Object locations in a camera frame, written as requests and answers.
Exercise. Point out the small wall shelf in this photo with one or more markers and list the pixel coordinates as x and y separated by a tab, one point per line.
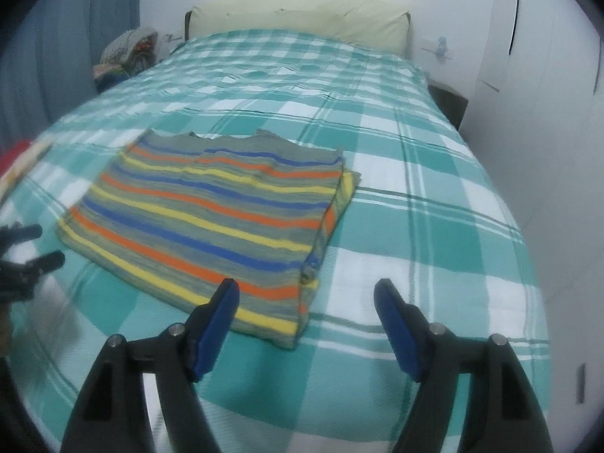
441	48

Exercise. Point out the white wardrobe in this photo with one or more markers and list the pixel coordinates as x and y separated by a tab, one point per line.
542	104

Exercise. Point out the blue curtain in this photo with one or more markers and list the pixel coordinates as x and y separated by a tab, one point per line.
71	33

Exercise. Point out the striped knit sweater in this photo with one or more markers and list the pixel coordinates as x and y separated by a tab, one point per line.
212	207

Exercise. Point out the folded red and cream clothes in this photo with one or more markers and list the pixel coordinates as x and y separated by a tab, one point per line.
19	165

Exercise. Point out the green plaid bed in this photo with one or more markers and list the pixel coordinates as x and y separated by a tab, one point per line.
424	245

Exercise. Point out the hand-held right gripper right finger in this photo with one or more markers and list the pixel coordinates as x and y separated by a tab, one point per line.
401	332

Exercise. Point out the cream headboard cushion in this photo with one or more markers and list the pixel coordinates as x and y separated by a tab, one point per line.
306	14

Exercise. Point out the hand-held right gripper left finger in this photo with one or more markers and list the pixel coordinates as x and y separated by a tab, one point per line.
214	330

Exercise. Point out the dark nightstand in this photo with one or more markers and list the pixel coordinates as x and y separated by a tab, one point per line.
450	101

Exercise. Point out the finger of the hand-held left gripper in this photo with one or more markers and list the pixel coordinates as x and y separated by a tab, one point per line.
21	234
45	263

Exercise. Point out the pile of mixed clothes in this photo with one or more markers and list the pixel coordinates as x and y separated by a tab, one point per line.
127	52

